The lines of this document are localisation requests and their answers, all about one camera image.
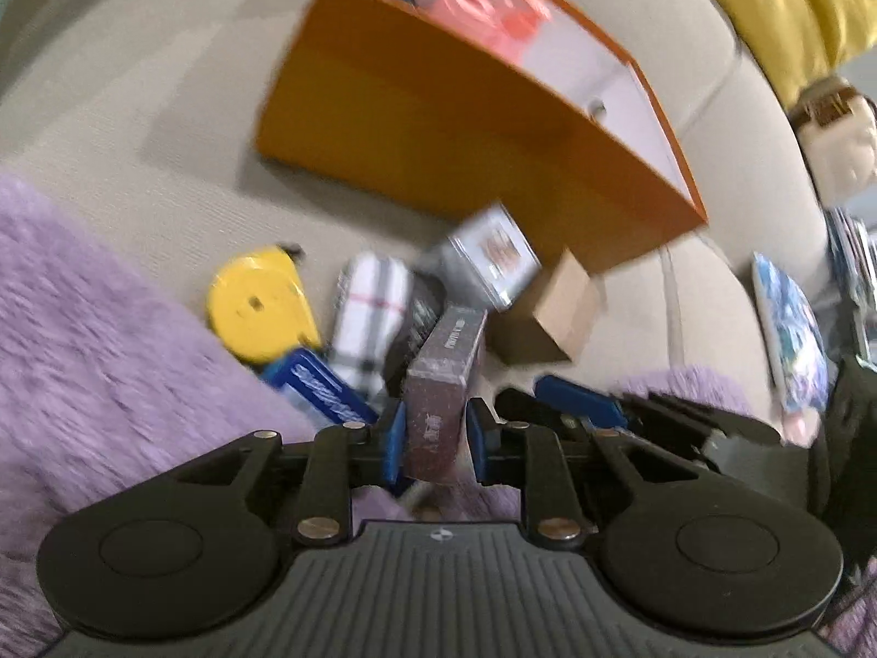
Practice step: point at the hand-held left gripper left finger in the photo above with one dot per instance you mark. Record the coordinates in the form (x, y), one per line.
(394, 438)

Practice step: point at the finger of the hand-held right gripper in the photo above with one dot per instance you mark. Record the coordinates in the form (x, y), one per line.
(517, 406)
(579, 403)

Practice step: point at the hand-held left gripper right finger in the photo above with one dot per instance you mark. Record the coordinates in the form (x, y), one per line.
(477, 438)

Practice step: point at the printed card box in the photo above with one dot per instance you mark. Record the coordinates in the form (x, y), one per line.
(445, 370)

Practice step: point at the brown cardboard box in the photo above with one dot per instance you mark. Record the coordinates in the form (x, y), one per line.
(548, 315)

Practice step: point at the blue snack packet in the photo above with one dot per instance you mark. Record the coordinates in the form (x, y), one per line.
(315, 387)

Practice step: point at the plaid case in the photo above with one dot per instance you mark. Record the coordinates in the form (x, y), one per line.
(366, 315)

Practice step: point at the clear plastic case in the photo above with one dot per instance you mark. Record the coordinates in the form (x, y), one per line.
(490, 253)

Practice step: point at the yellow tape measure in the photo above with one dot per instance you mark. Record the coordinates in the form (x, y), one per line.
(257, 305)

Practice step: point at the orange cardboard box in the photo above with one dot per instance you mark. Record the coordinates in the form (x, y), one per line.
(411, 116)

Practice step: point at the pink bottle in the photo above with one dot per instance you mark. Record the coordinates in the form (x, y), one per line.
(524, 20)

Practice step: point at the pink cup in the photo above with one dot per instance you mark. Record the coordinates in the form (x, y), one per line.
(459, 3)

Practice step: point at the blue printed pillow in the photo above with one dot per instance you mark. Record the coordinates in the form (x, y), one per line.
(791, 329)

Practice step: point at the stack of books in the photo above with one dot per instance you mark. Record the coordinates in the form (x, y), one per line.
(853, 274)

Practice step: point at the cream small suitcase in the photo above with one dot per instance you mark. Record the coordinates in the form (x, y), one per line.
(846, 151)

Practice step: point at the purple fluffy blanket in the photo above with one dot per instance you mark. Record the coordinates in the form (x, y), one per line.
(82, 356)

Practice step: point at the yellow pillow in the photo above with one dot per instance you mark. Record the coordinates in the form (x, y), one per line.
(788, 7)

